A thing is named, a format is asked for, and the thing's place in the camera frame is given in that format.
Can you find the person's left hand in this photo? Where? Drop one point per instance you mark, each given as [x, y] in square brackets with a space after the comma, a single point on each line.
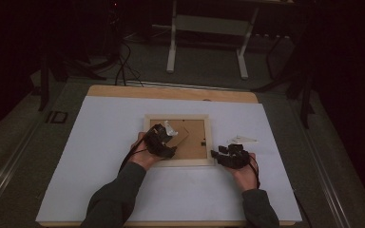
[142, 158]

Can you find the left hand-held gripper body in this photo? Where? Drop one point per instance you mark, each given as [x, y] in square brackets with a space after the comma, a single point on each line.
[155, 141]

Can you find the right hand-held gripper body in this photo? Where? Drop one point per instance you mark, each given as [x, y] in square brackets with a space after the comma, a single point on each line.
[236, 156]

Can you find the black rectangular floor bracket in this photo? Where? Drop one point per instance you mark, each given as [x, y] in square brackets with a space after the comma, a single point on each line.
[57, 117]

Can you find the grey metal floor rail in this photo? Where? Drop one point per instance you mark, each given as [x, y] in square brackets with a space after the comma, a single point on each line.
[6, 172]
[326, 177]

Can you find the person's right hand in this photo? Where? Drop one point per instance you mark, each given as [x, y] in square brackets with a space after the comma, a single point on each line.
[244, 177]

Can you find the black tripod stand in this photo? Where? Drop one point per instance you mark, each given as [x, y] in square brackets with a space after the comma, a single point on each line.
[60, 69]

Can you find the wooden photo frame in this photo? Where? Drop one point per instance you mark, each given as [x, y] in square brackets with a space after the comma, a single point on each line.
[193, 142]

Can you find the white work board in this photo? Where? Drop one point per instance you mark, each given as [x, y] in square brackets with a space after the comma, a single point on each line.
[107, 158]

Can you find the white metal stand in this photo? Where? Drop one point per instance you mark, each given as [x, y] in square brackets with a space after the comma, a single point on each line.
[209, 25]

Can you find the black angled stand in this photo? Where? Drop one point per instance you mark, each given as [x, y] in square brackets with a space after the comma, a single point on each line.
[297, 79]

